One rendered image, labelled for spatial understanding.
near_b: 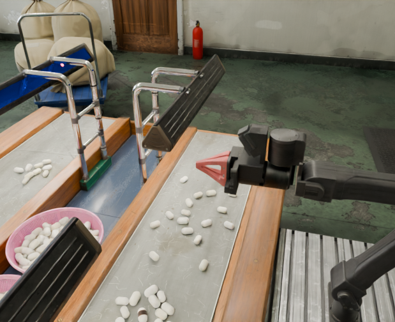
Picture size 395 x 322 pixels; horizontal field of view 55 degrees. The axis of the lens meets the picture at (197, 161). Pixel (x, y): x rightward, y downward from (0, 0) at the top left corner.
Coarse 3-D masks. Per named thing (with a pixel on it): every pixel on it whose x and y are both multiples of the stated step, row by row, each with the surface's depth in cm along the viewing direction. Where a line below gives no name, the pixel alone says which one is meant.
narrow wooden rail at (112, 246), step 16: (192, 128) 165; (176, 144) 153; (176, 160) 144; (160, 176) 134; (144, 192) 126; (128, 208) 119; (144, 208) 119; (128, 224) 113; (112, 240) 107; (128, 240) 110; (112, 256) 102; (96, 272) 97; (80, 288) 93; (96, 288) 95; (80, 304) 89; (64, 320) 85
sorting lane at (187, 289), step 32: (192, 160) 148; (160, 192) 130; (192, 192) 130; (160, 224) 116; (192, 224) 116; (128, 256) 105; (160, 256) 105; (192, 256) 105; (224, 256) 105; (128, 288) 96; (160, 288) 96; (192, 288) 96; (96, 320) 88; (128, 320) 88; (192, 320) 88
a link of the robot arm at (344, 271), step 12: (384, 240) 82; (372, 252) 84; (384, 252) 81; (336, 264) 93; (348, 264) 89; (360, 264) 86; (372, 264) 83; (384, 264) 82; (336, 276) 90; (348, 276) 87; (360, 276) 85; (372, 276) 85; (336, 288) 88; (348, 288) 87; (360, 288) 87; (336, 300) 90
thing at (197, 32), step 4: (196, 24) 475; (196, 28) 482; (200, 28) 483; (196, 32) 482; (200, 32) 482; (196, 36) 484; (200, 36) 485; (196, 40) 487; (200, 40) 488; (196, 44) 490; (200, 44) 490; (196, 48) 492; (200, 48) 493; (196, 52) 495; (200, 52) 496; (196, 56) 498; (200, 56) 499
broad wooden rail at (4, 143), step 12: (48, 108) 184; (24, 120) 172; (36, 120) 172; (48, 120) 174; (12, 132) 162; (24, 132) 162; (36, 132) 167; (0, 144) 153; (12, 144) 154; (0, 156) 148
